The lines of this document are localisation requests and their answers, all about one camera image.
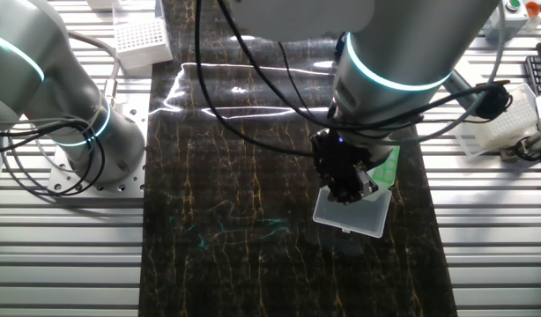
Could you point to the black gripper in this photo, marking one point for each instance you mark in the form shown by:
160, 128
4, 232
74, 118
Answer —
338, 158

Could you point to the green pipette tip holder box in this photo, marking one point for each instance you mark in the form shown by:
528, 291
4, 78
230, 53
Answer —
354, 216

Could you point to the white tip rack clear lid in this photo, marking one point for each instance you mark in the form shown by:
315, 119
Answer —
143, 42
517, 119

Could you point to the grey button control box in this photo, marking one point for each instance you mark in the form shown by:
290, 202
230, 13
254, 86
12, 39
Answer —
515, 22

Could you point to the orange round cap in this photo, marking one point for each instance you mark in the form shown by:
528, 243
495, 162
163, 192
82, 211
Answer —
532, 9

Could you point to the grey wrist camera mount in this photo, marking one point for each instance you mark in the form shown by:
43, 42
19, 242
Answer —
460, 90

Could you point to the metal camera clamp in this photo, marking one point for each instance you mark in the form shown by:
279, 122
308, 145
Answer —
532, 143

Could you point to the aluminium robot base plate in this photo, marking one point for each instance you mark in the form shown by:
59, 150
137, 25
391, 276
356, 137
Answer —
134, 114

